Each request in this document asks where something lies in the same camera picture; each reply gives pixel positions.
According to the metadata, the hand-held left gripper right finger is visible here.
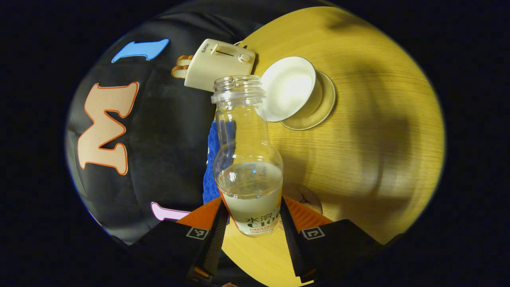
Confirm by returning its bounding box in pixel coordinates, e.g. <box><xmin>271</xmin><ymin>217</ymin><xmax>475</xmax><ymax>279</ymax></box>
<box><xmin>280</xmin><ymin>195</ymin><xmax>386</xmax><ymax>284</ymax></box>

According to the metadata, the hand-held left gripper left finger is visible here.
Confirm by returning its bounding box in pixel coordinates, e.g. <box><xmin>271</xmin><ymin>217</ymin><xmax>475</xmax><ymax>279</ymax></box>
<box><xmin>127</xmin><ymin>197</ymin><xmax>230</xmax><ymax>284</ymax></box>

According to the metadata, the round cork coaster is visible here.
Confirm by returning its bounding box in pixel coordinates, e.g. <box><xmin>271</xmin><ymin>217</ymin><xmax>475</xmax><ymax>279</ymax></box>
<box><xmin>282</xmin><ymin>183</ymin><xmax>323</xmax><ymax>216</ymax></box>

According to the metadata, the clear plastic water bottle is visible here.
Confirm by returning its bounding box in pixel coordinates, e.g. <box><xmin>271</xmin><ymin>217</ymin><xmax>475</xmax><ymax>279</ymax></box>
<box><xmin>210</xmin><ymin>75</ymin><xmax>284</xmax><ymax>236</ymax></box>

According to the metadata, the white teacup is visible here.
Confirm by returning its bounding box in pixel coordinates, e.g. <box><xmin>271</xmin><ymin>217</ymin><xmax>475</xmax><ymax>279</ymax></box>
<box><xmin>261</xmin><ymin>56</ymin><xmax>323</xmax><ymax>123</ymax></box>

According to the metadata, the blue folded towel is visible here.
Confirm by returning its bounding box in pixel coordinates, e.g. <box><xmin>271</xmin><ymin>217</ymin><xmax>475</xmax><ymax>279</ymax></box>
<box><xmin>202</xmin><ymin>120</ymin><xmax>224</xmax><ymax>204</ymax></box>

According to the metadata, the black backdrop cloth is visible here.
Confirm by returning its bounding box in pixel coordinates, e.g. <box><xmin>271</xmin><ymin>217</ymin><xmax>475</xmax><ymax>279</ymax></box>
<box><xmin>66</xmin><ymin>0</ymin><xmax>263</xmax><ymax>246</ymax></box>

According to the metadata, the white saucer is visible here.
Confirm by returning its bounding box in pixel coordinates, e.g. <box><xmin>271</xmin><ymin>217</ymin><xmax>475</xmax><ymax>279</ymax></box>
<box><xmin>279</xmin><ymin>71</ymin><xmax>337</xmax><ymax>131</ymax></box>

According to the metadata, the cream white toaster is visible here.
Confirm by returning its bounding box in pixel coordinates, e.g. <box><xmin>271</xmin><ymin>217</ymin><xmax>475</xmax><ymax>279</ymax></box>
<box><xmin>184</xmin><ymin>39</ymin><xmax>256</xmax><ymax>93</ymax></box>

